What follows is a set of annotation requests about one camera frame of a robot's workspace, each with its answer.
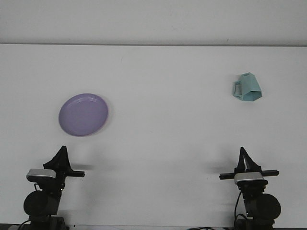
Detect pale blue hexagonal cup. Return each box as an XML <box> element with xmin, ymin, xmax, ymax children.
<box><xmin>231</xmin><ymin>73</ymin><xmax>263</xmax><ymax>102</ymax></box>

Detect lilac round plate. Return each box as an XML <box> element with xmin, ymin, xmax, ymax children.
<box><xmin>58</xmin><ymin>92</ymin><xmax>109</xmax><ymax>138</ymax></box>

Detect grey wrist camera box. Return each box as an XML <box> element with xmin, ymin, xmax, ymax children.
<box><xmin>234</xmin><ymin>172</ymin><xmax>264</xmax><ymax>185</ymax></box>
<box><xmin>26</xmin><ymin>168</ymin><xmax>56</xmax><ymax>183</ymax></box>

